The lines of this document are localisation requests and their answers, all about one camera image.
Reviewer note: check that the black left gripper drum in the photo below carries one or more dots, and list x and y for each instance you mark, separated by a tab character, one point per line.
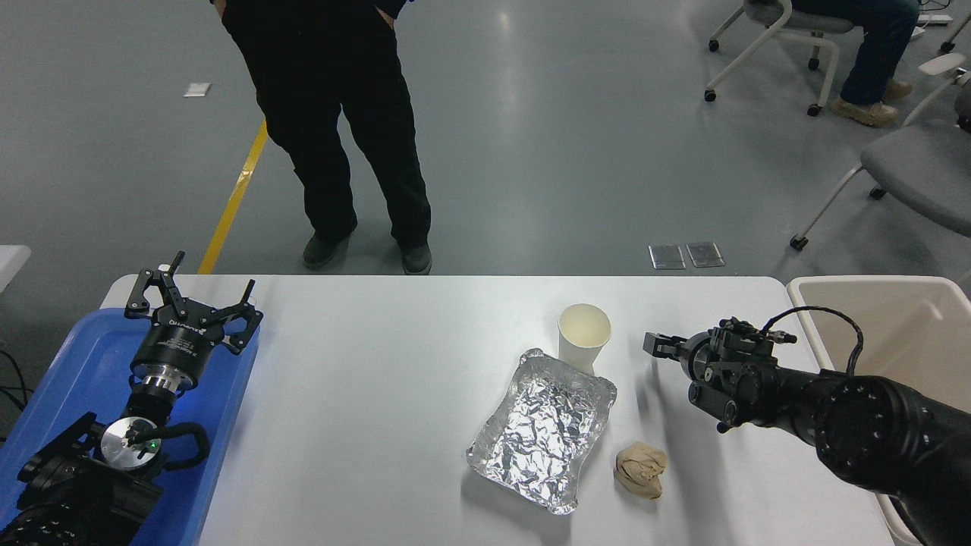
178	345

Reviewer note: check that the white frame office chair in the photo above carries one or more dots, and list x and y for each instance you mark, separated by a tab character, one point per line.
774	19

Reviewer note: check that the large pale bin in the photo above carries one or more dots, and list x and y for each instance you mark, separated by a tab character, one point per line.
910	334

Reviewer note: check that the grey seat office chair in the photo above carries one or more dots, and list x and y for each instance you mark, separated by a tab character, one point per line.
918	167

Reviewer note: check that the standing person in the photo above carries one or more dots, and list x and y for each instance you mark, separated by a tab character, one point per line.
326	114

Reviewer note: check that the white floor label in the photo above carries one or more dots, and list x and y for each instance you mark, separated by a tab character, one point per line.
197	89

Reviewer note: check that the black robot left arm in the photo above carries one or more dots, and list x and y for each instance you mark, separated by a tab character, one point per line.
83	485

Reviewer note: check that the metal floor plate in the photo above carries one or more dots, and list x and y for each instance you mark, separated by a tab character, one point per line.
705	255
667	257

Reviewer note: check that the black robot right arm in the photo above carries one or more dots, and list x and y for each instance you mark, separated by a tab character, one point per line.
865	425

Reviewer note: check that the white paper cup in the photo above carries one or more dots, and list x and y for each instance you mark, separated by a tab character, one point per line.
582	334

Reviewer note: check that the seated person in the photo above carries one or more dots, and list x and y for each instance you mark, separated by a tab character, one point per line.
880	53

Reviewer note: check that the crumpled tan paper ball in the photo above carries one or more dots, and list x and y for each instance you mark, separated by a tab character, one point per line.
641	470

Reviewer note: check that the crinkled foil tray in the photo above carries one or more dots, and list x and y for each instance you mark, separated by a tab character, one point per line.
542	432

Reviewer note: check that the blue plastic tray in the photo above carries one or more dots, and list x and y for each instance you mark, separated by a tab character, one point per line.
76	364

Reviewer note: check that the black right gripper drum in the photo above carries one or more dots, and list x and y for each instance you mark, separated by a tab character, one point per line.
696	355

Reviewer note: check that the small white side table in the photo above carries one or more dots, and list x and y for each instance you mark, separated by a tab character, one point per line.
11	262

